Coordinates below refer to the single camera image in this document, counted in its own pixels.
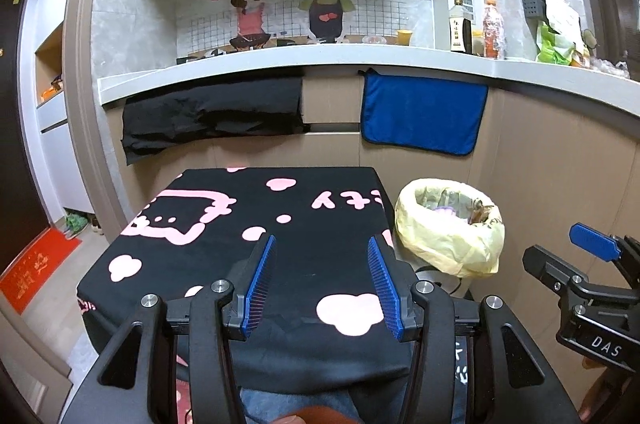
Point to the person's left hand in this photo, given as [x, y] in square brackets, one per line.
[310, 418]

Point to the green shoes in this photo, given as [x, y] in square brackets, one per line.
[75, 225]

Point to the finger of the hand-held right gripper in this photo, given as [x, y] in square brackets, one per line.
[550, 266]
[590, 235]

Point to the black hanging cloth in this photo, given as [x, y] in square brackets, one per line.
[210, 114]

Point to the white plastic bag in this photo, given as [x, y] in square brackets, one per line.
[562, 14]

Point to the green plastic bag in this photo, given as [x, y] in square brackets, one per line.
[552, 49]

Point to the dark door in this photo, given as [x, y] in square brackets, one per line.
[15, 129]

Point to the blue towel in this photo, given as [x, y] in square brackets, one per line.
[420, 114]

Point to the black cloth with white print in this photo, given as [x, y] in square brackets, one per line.
[461, 361]

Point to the black pink printed tablecloth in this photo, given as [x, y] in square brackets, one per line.
[310, 254]

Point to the small orange-lidded jar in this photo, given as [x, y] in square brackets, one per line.
[477, 44]

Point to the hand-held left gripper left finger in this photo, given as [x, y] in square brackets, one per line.
[257, 289]

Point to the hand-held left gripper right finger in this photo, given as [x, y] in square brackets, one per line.
[387, 289]

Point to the brown crumpled wrapper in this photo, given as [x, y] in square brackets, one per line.
[480, 210]

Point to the dark soy sauce bottle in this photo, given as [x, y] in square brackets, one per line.
[460, 29]

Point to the person's right hand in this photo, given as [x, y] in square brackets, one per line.
[600, 396]

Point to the yellow cup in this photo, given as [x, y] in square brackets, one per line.
[404, 38]

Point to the cartoon couple wall sticker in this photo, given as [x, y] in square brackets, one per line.
[320, 4]

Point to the red door mat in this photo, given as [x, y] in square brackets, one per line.
[35, 269]

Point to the grey kitchen counter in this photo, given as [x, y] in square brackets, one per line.
[300, 57]

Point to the person's jeans leg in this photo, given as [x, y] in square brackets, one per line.
[260, 406]

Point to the orange-capped clear bottle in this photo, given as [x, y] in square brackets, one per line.
[494, 29]

